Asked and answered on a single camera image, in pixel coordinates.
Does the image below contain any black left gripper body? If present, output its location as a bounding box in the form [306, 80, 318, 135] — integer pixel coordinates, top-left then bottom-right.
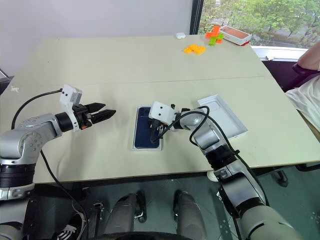
[73, 104, 94, 130]

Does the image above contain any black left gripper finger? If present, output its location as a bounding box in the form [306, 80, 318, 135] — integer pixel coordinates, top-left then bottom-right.
[90, 108, 117, 125]
[85, 102, 107, 114]

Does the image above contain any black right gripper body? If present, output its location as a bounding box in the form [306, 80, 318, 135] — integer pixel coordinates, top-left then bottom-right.
[149, 118, 174, 135]

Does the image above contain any dark blue smartphone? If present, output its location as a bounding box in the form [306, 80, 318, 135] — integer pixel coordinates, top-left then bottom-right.
[134, 106, 161, 149]

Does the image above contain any white phone box base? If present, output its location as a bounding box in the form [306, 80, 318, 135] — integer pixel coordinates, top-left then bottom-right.
[131, 105, 164, 153]

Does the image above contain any white phone box lid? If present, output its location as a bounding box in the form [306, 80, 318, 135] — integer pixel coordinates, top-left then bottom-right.
[196, 93, 249, 140]

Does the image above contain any red and white box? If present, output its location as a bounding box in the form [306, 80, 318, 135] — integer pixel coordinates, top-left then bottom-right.
[219, 24, 253, 47]

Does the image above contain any white shoe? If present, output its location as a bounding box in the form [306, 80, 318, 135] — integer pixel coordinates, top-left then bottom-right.
[206, 170, 220, 182]

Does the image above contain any yellow-orange toy brick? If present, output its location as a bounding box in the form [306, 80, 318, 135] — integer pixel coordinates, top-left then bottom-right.
[182, 43, 198, 54]

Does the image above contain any grey robot left leg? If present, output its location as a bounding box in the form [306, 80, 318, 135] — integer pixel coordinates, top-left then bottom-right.
[104, 190, 147, 237]

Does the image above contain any grey robot leg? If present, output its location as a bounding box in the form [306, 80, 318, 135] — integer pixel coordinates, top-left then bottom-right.
[172, 189, 204, 237]
[104, 190, 147, 237]

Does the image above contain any yellow toy brick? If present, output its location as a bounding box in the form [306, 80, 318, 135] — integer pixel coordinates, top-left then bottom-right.
[192, 45, 207, 56]

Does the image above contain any grey robot right leg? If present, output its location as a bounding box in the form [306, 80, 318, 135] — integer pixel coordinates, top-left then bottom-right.
[172, 189, 204, 237]

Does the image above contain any black metal stand bar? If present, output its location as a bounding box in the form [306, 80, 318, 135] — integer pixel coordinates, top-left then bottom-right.
[86, 201, 106, 239]
[216, 191, 241, 240]

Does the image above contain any black rounded robot waist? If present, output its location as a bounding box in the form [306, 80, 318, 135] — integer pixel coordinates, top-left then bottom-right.
[94, 232, 201, 240]

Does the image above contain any orange toy brick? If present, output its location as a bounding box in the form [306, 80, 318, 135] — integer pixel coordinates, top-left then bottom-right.
[205, 25, 221, 39]

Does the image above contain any black sneaker with white stripes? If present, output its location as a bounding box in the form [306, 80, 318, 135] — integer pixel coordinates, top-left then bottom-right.
[55, 214, 88, 240]

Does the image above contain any black chair wheel base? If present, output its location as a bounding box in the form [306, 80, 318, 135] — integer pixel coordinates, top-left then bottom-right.
[272, 166, 290, 189]

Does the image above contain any white window sill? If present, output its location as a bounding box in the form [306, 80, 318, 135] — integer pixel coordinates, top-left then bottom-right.
[250, 45, 309, 62]

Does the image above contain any black office chair armrest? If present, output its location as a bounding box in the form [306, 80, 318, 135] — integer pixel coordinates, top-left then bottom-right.
[282, 62, 320, 92]

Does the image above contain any person in white shirt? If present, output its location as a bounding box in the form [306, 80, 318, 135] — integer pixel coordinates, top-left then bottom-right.
[285, 74, 320, 141]

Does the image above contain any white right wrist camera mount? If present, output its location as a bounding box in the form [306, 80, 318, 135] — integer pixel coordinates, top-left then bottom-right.
[148, 100, 176, 126]

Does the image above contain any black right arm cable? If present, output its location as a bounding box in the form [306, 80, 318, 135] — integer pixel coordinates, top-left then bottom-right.
[149, 105, 271, 208]

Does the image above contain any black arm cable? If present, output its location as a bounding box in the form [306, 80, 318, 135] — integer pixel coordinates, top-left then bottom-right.
[149, 105, 271, 208]
[10, 88, 89, 240]

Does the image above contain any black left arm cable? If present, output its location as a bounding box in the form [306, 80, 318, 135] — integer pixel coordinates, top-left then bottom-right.
[10, 88, 89, 240]

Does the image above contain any black table frame bar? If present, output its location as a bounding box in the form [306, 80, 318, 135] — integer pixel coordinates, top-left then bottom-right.
[34, 183, 91, 201]

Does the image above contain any black window frame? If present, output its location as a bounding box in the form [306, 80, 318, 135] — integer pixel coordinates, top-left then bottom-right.
[189, 0, 206, 36]

